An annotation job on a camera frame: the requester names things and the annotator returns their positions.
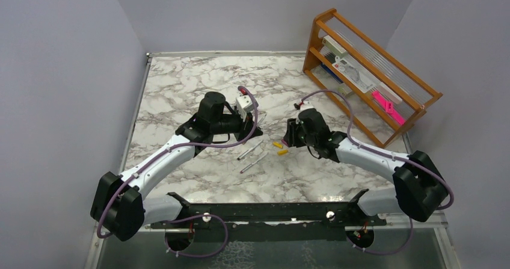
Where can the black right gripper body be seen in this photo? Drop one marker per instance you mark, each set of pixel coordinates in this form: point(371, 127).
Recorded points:
point(297, 136)

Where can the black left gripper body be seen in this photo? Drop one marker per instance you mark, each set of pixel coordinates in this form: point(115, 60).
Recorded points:
point(232, 124)

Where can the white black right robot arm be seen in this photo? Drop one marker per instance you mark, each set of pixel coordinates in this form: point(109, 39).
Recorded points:
point(418, 188)

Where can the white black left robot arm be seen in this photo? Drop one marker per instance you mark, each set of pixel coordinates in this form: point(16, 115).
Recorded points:
point(119, 204)

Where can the yellow pen cap upper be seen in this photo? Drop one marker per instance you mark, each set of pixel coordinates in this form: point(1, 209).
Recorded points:
point(278, 145)

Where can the silver pen middle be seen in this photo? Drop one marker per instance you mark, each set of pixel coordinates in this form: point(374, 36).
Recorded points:
point(244, 154)

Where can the white device on shelf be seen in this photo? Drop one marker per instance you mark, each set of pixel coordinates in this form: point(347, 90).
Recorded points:
point(355, 72)

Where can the wooden shelf rack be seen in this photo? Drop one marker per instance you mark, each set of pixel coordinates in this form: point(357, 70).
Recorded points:
point(410, 95)

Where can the pink tool on shelf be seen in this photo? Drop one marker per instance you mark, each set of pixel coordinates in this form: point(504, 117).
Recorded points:
point(388, 107)

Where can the white green box on shelf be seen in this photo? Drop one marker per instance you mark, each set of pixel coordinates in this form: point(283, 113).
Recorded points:
point(334, 47)

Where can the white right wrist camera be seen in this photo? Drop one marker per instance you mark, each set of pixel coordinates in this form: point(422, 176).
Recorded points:
point(303, 105)

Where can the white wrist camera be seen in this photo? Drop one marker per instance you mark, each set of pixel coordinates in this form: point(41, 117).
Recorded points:
point(244, 105)
point(303, 105)

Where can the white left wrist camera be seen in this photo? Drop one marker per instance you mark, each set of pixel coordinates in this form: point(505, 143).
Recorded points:
point(244, 105)

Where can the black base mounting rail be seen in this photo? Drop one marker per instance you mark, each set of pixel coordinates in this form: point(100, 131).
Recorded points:
point(262, 222)

